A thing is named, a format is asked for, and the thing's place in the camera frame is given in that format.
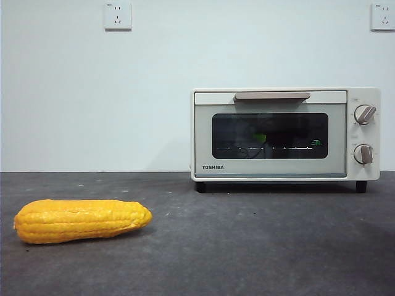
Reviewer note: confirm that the beige temperature knob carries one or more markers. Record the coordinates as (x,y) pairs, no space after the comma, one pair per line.
(364,114)

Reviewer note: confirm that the purple eggplant green stem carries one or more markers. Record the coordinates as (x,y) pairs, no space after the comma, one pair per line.
(259,137)

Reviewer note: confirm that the yellow corn cob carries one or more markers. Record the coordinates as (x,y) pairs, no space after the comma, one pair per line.
(77,222)

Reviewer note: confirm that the white wall socket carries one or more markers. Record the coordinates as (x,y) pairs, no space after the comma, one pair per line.
(383,17)
(117,16)

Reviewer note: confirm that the white toaster oven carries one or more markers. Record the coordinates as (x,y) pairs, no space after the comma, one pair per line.
(362,172)

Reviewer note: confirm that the beige timer knob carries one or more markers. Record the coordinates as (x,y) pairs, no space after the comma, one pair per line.
(363,154)

